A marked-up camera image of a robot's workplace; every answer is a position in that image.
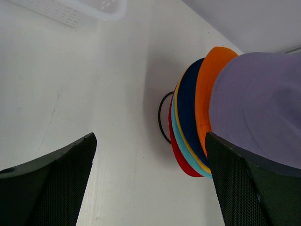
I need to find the white plastic basket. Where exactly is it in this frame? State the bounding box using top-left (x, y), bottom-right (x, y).
top-left (12, 0), bottom-right (127, 28)

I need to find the blue bucket hat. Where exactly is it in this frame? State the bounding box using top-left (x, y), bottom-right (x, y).
top-left (177, 59), bottom-right (210, 168)

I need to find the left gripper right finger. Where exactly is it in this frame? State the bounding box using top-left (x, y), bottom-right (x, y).
top-left (205, 132), bottom-right (301, 226)

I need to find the yellow bucket hat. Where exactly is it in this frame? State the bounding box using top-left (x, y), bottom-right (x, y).
top-left (172, 67), bottom-right (212, 178)

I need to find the black wire hat stand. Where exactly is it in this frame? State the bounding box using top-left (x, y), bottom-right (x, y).
top-left (158, 91), bottom-right (174, 144)

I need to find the red bucket hat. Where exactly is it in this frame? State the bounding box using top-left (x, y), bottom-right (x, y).
top-left (168, 83), bottom-right (204, 178)

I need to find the lavender bucket hat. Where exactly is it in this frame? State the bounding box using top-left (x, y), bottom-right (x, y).
top-left (209, 52), bottom-right (301, 168)

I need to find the orange bucket hat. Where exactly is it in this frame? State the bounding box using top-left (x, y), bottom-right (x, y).
top-left (195, 47), bottom-right (238, 154)

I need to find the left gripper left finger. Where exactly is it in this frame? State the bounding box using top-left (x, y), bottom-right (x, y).
top-left (0, 133), bottom-right (97, 226)

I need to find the teal bucket hat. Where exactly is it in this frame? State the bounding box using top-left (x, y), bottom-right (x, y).
top-left (171, 96), bottom-right (212, 178)

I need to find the right aluminium frame post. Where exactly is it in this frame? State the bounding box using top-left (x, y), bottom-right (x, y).
top-left (280, 45), bottom-right (301, 54)

